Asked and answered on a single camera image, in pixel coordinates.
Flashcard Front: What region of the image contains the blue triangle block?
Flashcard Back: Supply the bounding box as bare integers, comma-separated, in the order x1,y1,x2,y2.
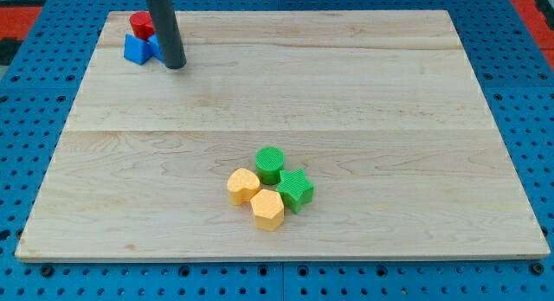
123,35,152,65

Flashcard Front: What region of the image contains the light wooden board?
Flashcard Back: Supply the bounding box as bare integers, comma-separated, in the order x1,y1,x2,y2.
16,10,550,263

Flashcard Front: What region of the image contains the yellow heart block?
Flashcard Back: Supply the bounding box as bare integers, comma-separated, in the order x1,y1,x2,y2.
227,168,261,206

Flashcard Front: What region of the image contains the green cylinder block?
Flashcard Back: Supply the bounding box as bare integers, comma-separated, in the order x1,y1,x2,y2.
255,146,285,185

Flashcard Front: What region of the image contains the red cylinder block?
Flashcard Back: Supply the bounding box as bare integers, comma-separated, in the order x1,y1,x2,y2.
129,10,155,41

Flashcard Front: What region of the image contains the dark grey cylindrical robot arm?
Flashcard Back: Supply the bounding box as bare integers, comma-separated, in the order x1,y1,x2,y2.
145,0,187,70

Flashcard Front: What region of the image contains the green star block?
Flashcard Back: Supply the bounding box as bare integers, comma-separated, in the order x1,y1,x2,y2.
277,169,314,214

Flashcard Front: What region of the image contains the yellow hexagon block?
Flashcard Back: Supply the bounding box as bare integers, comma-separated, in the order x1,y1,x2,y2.
250,189,285,231

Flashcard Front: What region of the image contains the blue block behind arm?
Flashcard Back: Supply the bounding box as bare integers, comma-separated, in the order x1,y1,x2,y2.
148,35,164,63

